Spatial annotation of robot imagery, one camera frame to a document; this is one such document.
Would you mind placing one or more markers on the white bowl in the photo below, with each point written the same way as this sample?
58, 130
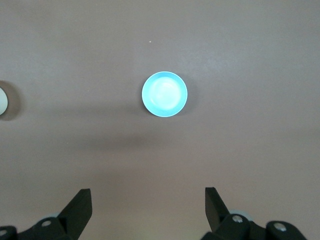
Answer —
3, 101

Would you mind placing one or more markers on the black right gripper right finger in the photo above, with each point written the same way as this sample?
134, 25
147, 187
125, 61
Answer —
215, 212

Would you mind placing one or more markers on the blue bowl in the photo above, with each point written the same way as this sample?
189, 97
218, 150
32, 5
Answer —
165, 93

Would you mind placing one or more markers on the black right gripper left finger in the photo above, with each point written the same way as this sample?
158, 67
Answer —
75, 215

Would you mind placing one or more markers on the brown table cover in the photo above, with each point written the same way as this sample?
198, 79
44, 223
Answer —
75, 50

